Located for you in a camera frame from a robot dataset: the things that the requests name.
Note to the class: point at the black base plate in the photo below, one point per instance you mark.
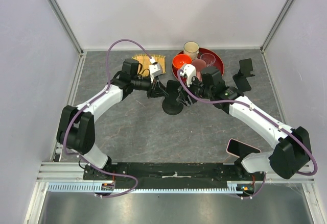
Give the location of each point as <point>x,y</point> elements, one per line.
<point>173,175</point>

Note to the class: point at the pink patterned mug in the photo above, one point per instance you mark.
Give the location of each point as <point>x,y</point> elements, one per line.
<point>199,65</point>

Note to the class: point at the black folding phone stand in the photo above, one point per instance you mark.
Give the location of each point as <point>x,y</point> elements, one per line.
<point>240,78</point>

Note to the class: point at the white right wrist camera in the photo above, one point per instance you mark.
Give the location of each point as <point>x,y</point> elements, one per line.
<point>187,71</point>

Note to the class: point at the red oval lacquer tray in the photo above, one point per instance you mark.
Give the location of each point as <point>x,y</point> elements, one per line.
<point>218,63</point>

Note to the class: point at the yellow woven bamboo mat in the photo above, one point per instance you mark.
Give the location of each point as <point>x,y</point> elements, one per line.
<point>144,60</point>

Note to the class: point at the pink-cased smartphone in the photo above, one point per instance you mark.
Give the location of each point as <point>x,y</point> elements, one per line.
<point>238,149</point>

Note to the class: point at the clear drinking glass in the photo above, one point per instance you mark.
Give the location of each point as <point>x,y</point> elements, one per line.
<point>209,59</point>

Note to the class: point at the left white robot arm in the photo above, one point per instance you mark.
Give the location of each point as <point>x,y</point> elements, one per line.
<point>76,129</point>

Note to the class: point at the slotted cable duct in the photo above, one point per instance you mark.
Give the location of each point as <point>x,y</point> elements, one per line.
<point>100,188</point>

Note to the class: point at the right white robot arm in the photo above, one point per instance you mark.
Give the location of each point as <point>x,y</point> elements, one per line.
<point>291,152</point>

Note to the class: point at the black smartphone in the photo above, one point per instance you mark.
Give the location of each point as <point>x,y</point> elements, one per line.
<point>172,91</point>

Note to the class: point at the black round-base phone stand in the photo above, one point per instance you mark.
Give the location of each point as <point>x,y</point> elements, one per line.
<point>170,108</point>

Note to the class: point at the orange bowl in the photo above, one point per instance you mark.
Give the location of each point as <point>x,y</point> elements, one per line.
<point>180,60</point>

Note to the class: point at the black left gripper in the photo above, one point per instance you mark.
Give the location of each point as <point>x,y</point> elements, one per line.
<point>157,90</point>

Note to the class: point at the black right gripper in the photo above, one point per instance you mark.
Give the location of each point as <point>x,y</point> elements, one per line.
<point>183,96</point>

